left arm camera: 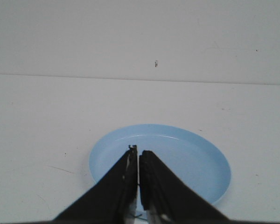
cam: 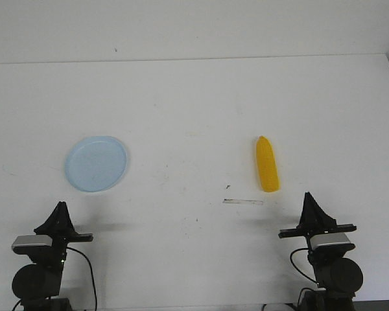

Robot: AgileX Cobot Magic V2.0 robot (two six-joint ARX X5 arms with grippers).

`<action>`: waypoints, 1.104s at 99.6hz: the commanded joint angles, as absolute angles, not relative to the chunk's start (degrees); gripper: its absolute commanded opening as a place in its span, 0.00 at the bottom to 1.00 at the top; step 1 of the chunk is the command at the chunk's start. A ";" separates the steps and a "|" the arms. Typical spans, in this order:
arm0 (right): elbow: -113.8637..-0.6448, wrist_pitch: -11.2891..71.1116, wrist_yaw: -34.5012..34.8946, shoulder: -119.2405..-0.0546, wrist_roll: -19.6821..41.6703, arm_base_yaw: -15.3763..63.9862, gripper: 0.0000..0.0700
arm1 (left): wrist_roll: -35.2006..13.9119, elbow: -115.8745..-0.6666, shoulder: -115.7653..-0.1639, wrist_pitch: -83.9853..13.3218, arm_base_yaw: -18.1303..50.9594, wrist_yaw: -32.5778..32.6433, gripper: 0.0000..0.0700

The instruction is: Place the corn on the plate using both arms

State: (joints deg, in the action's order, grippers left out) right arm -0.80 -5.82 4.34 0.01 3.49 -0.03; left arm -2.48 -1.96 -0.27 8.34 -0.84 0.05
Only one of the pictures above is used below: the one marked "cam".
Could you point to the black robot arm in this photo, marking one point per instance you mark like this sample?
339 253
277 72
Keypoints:
37 285
337 278

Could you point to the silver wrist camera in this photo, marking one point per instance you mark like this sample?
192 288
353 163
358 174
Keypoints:
25 244
335 240

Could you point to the light blue round plate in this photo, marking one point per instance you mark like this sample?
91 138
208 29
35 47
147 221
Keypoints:
96 163

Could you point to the yellow corn cob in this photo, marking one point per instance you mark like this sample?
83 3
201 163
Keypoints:
266 165

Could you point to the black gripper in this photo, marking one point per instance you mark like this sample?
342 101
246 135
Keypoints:
313 213
60 220

